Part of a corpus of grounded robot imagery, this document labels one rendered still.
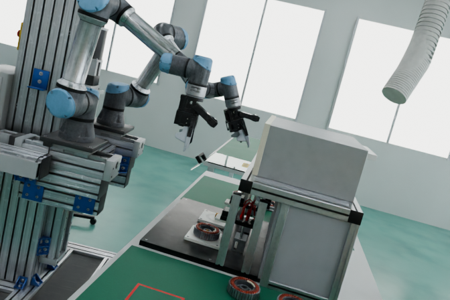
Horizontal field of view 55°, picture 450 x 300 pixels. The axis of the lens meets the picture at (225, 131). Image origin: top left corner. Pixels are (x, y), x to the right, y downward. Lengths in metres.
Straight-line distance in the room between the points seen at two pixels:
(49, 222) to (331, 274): 1.37
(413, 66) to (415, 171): 3.98
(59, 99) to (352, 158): 1.12
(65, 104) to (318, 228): 1.05
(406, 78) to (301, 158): 1.38
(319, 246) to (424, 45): 1.73
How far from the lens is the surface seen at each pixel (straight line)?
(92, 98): 1.88
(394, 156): 6.66
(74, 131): 1.89
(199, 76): 1.58
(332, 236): 1.60
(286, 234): 1.60
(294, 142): 1.62
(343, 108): 6.47
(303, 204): 1.55
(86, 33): 1.74
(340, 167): 1.64
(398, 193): 6.79
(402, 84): 2.83
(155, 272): 1.57
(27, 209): 2.28
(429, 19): 3.06
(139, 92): 2.42
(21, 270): 2.41
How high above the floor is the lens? 1.48
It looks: 8 degrees down
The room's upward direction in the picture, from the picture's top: 14 degrees clockwise
